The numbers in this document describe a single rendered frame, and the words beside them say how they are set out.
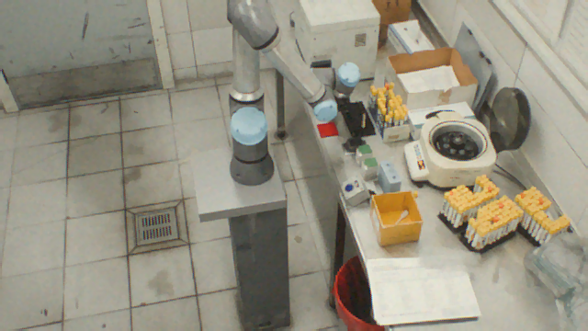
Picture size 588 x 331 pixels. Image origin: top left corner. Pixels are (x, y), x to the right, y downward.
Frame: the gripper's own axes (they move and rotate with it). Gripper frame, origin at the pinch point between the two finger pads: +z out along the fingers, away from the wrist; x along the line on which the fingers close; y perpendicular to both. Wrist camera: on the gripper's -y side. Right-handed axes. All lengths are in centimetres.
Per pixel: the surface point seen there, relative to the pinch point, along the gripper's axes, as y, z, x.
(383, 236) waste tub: 56, -33, -1
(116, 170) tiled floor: -21, 119, -97
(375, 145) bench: 20.7, -6.5, 10.9
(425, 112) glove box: 12.2, -9.6, 31.9
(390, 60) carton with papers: -13.7, -1.1, 26.9
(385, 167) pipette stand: 33.4, -25.4, 6.9
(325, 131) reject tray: 11.0, -1.1, -4.9
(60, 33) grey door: -102, 108, -117
